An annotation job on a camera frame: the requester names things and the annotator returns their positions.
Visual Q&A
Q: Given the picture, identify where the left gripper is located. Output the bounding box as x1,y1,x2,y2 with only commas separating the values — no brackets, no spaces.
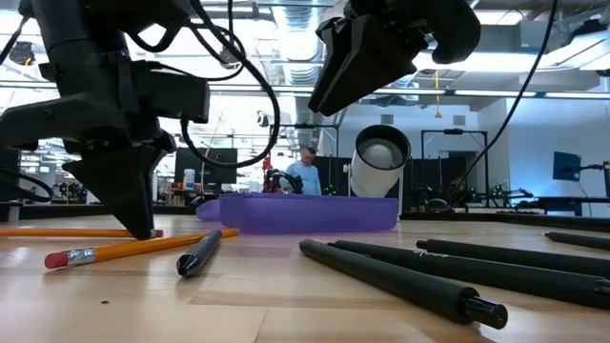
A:
0,46,178,241

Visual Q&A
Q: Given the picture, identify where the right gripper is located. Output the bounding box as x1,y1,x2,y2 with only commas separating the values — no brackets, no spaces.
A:
308,0,483,118

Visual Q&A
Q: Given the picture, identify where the yellow pencil pink eraser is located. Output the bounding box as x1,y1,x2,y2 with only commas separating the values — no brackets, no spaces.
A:
0,228,164,238
44,228,241,271

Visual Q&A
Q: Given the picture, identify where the short dark navy pen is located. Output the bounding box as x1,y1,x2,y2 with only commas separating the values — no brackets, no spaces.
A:
176,229,224,279

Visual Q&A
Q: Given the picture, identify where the purple translucent supply box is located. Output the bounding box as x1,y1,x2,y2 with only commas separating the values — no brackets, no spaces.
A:
195,192,399,235

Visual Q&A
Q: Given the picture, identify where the matte black click pen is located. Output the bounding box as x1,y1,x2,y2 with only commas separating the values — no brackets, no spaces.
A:
298,238,509,331
327,240,610,311
416,238,610,280

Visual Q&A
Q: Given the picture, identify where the thin black pen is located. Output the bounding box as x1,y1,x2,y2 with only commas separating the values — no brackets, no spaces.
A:
544,231,610,252

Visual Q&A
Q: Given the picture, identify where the black monitor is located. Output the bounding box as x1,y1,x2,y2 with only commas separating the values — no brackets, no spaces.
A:
173,147,238,186

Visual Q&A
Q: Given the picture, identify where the yellow hanging pendant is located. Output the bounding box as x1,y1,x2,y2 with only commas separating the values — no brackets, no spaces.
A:
433,70,443,119

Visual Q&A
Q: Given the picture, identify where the white spotlight lamp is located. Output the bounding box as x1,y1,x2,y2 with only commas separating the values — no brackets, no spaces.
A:
343,124,412,223

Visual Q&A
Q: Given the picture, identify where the black panel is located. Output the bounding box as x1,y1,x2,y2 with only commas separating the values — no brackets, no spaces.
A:
0,150,21,201

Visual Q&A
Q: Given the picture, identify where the person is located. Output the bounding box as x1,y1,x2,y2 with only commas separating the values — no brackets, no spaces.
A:
284,146,323,196

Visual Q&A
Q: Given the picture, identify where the black ceiling device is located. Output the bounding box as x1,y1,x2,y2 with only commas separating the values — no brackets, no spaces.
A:
8,41,35,67

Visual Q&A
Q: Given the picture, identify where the blue lit monitor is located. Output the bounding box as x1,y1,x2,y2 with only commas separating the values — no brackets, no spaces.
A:
552,151,582,182

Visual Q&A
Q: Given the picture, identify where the dark background table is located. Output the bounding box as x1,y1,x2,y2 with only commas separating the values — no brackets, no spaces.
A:
528,194,610,218

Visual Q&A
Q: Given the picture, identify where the silver spiral duct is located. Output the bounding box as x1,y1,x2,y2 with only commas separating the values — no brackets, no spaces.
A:
280,4,326,144

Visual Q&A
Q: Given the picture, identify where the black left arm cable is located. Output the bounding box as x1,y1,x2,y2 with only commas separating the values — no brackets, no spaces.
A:
126,0,282,171

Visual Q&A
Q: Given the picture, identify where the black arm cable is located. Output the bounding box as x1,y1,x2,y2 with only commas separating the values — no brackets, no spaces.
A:
447,0,559,201
126,0,282,171

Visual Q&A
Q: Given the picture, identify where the black looped cable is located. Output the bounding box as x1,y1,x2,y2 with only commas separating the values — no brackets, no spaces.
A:
0,166,55,204

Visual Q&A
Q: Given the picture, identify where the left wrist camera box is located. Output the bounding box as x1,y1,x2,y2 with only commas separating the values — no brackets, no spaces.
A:
142,61,211,124

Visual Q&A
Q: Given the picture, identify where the black rig frame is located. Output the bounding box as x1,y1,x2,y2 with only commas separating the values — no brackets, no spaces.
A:
418,128,490,211

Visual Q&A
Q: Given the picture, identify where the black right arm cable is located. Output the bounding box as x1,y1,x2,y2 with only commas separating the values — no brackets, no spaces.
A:
447,0,559,201

